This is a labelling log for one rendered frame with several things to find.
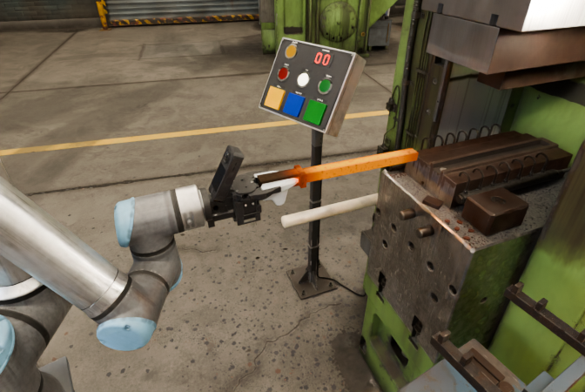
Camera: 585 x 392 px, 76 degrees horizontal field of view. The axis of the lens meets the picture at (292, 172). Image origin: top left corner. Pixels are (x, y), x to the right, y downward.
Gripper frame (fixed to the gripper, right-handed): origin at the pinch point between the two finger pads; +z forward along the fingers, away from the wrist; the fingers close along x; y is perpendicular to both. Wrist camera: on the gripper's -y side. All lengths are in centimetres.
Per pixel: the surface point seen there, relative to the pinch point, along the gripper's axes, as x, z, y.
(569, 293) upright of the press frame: 34, 55, 25
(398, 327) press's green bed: 6, 35, 65
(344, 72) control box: -42, 35, -6
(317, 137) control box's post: -56, 32, 23
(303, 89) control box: -53, 25, 2
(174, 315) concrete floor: -61, -38, 107
